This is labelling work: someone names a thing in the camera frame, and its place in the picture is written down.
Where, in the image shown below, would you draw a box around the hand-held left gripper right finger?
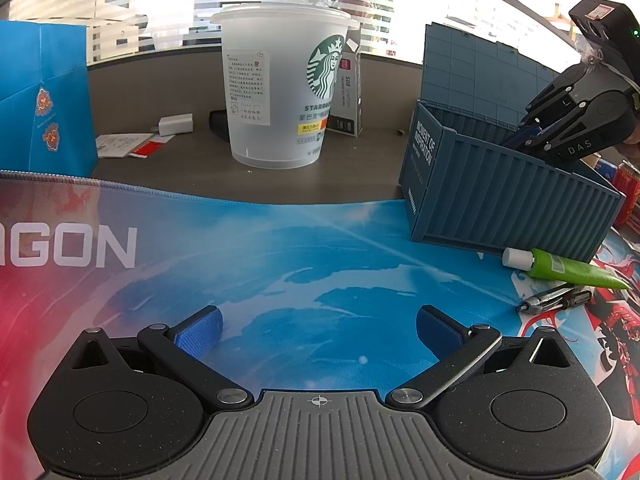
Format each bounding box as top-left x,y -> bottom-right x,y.
387,305 -> 576,407

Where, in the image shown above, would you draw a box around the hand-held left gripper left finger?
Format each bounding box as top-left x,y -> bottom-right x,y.
65,305 -> 253,408

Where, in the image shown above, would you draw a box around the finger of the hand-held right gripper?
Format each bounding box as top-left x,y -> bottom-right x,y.
501,120 -> 558,165

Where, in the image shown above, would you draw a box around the blue container-shaped storage box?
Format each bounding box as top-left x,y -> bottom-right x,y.
398,22 -> 627,263

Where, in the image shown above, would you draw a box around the silver black pen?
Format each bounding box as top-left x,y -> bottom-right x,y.
516,282 -> 576,314

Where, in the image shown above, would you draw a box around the green squeeze tube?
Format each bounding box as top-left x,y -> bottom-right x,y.
502,247 -> 632,291

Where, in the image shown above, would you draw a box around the small white blue box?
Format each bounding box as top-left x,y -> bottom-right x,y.
582,152 -> 621,181

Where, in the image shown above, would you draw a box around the printed desk mat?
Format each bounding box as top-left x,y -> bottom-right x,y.
0,170 -> 640,480

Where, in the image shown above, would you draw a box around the red cans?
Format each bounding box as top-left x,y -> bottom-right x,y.
612,159 -> 640,228

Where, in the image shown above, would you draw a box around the grey small carton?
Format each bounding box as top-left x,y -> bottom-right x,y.
324,27 -> 368,138

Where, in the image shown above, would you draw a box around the red card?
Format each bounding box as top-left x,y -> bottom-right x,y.
127,140 -> 168,157

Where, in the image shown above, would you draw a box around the white paper leaflet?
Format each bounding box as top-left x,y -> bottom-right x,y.
95,132 -> 156,158

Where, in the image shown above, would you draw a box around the small black box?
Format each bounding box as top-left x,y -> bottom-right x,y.
209,110 -> 234,143

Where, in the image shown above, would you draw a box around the white charger adapter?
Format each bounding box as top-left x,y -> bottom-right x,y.
157,114 -> 195,137

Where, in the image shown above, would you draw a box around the clear plastic cup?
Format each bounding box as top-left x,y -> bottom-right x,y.
210,2 -> 360,170

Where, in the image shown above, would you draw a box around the blue paper gift bag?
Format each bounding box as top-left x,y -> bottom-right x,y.
0,20 -> 99,178

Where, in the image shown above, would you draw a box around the glass desk partition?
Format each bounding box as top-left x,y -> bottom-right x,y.
0,0 -> 640,86

